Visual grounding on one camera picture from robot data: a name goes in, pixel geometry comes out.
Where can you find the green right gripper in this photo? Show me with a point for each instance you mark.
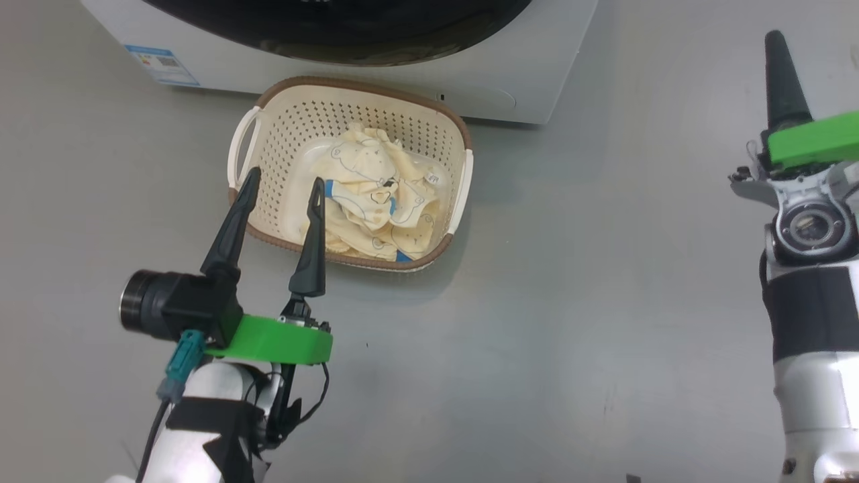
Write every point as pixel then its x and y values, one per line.
pixel 812 144

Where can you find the blue energy label sticker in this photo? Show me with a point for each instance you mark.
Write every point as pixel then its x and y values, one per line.
pixel 161 65

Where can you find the black round glass washer door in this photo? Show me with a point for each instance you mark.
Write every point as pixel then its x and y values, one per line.
pixel 335 33

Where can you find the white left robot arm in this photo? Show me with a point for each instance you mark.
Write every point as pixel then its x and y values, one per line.
pixel 194 436

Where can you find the white front-load washing machine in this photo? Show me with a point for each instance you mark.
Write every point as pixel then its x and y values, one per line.
pixel 543 60

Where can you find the teal left camera connector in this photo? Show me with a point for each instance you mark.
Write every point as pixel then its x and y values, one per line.
pixel 184 359

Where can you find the cream perforated basket brown rim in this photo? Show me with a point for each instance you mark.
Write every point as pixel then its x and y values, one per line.
pixel 282 134

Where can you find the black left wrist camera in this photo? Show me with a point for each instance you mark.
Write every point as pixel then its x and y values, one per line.
pixel 174 305

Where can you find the cream baby clothes blue print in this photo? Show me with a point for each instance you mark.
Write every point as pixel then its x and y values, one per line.
pixel 376 201

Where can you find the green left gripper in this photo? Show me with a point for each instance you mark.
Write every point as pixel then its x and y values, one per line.
pixel 282 342

